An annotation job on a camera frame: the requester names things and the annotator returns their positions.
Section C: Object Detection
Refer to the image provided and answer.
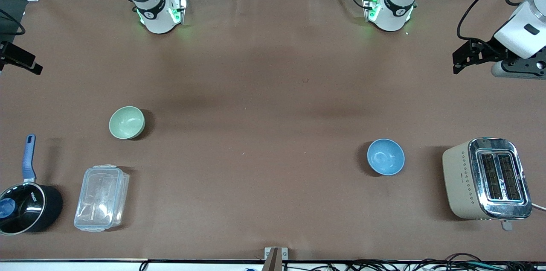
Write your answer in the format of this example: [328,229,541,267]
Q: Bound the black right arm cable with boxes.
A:
[0,8,26,37]

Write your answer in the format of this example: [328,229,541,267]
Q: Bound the blue bowl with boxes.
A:
[367,138,406,176]

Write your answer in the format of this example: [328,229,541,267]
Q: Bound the brown table mat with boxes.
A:
[0,0,546,262]

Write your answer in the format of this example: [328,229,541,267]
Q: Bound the green bowl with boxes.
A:
[109,106,146,140]

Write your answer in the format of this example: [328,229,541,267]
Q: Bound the black saucepan with blue handle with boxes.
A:
[0,134,64,236]

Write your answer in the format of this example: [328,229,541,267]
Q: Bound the glass lid with blue knob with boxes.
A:
[0,183,46,234]

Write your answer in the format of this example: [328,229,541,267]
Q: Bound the tangled black cables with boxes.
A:
[294,253,546,271]

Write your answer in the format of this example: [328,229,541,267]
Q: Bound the beige chrome toaster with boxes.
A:
[442,137,533,232]

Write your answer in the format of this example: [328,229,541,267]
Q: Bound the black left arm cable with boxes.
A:
[456,0,539,42]

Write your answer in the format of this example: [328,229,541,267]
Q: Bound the clear plastic food container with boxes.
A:
[73,164,130,233]

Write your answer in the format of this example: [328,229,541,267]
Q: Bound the brown camera mount bracket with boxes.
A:
[264,247,289,271]

